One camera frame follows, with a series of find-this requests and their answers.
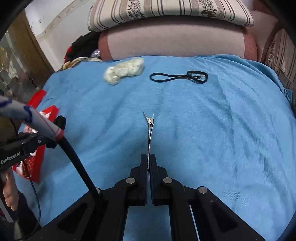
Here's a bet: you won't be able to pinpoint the silver hair clip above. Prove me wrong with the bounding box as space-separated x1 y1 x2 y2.
144 113 154 158

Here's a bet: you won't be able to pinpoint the red white jewelry box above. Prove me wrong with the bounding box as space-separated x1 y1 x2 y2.
11 105 60 183

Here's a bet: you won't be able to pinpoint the person's left hand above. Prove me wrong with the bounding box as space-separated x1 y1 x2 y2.
3 168 19 211

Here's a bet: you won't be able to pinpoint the red box lid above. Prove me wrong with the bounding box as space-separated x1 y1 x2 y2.
26 89 47 109

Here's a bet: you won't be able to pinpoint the wooden glass door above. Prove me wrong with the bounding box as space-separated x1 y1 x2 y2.
1 11 54 103

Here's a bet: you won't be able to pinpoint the blue towel blanket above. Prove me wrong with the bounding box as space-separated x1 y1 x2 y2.
14 54 295 241

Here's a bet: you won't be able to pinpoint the dark clothes pile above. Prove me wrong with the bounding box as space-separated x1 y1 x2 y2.
64 32 101 63

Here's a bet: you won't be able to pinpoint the thin black hair elastics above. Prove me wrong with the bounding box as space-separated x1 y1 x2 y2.
149 70 208 84

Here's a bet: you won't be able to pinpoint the cream polka dot scrunchie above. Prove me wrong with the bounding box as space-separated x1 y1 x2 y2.
103 57 144 85

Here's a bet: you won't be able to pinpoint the striped floral pillow back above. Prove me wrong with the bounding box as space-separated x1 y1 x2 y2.
88 0 254 32

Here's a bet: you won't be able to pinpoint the striped floral pillow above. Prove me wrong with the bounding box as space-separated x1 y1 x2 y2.
88 0 254 32
265 29 295 94

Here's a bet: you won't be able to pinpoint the striped floral pillow right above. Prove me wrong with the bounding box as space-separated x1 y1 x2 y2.
265 29 295 94

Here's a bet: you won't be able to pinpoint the black cable with sleeve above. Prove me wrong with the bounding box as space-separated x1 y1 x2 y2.
0 94 101 200

